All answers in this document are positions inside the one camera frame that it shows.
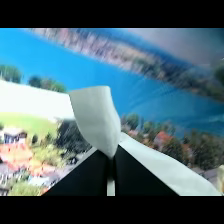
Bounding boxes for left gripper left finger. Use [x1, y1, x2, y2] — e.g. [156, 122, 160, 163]
[43, 148, 110, 197]

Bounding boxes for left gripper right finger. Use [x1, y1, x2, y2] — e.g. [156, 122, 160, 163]
[114, 144, 178, 197]

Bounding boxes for white T-shirt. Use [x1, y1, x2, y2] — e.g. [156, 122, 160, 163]
[0, 79, 223, 197]

